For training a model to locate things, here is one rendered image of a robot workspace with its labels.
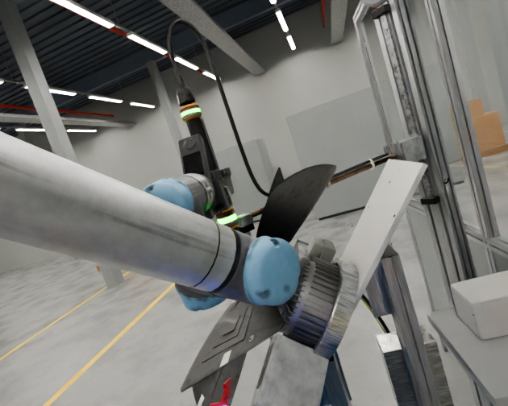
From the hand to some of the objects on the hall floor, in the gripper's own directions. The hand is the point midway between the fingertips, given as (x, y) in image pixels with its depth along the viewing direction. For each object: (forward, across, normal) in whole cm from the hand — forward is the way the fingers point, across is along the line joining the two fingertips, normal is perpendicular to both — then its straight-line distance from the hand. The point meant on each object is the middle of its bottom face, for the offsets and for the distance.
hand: (215, 173), depth 77 cm
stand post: (+10, +10, -148) cm, 148 cm away
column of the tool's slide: (+38, +59, -148) cm, 164 cm away
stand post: (+10, +33, -148) cm, 152 cm away
